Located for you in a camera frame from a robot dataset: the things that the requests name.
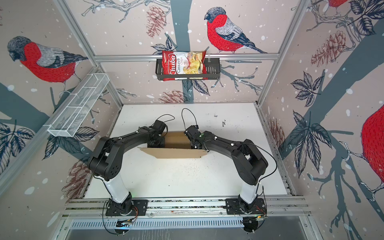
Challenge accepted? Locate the brown cardboard box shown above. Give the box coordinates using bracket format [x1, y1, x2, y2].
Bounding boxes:
[140, 132, 208, 159]

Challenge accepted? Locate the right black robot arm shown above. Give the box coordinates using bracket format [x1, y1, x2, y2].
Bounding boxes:
[184, 126, 269, 208]

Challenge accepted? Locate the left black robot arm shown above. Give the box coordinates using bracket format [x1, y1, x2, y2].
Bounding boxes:
[88, 120, 168, 214]

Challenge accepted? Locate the red cassava chips bag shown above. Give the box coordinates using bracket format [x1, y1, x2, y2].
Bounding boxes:
[162, 51, 207, 81]

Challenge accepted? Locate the black wire basket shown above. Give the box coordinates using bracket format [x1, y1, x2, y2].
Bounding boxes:
[155, 59, 221, 81]

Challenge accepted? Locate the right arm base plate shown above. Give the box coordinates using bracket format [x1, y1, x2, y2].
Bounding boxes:
[224, 197, 267, 216]

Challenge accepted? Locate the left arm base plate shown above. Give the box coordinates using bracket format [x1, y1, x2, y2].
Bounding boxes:
[106, 199, 149, 217]

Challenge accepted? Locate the white wire mesh basket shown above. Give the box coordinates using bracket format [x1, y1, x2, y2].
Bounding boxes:
[48, 73, 110, 137]

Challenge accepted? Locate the aluminium mounting rail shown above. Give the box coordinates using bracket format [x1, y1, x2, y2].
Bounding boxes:
[61, 195, 312, 218]

